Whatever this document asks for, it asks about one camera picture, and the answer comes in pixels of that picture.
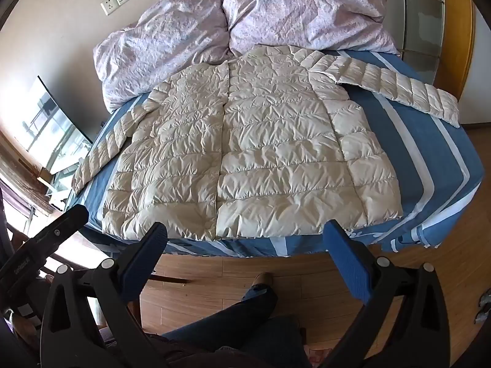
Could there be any lavender floral pillow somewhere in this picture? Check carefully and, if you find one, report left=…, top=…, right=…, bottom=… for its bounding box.
left=93, top=0, right=231, bottom=113
left=219, top=0, right=400, bottom=55

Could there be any person's tan shoe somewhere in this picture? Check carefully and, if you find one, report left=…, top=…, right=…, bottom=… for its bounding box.
left=251, top=272, right=274, bottom=290

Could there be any blue striped bed sheet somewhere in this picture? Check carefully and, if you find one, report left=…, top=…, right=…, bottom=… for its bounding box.
left=67, top=48, right=483, bottom=258

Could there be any person's leg in jeans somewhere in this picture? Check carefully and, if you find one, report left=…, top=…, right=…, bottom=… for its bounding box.
left=161, top=284, right=307, bottom=368

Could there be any reflective glass panel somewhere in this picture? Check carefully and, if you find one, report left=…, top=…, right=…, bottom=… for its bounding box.
left=15, top=76, right=93, bottom=173

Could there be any wooden wardrobe with glass doors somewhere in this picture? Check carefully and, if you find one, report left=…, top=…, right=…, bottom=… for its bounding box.
left=355, top=0, right=476, bottom=89

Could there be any cream puffer jacket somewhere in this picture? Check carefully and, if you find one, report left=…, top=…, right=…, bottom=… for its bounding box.
left=71, top=45, right=461, bottom=241

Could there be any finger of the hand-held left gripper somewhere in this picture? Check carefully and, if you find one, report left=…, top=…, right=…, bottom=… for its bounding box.
left=23, top=204, right=90, bottom=248

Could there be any grey cloth item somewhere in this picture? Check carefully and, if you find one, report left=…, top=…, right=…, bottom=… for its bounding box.
left=475, top=289, right=491, bottom=326

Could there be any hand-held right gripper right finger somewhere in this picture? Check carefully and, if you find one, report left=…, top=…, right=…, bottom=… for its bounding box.
left=323, top=219, right=451, bottom=368

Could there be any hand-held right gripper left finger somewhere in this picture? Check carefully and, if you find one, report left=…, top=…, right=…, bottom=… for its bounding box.
left=40, top=221, right=169, bottom=368

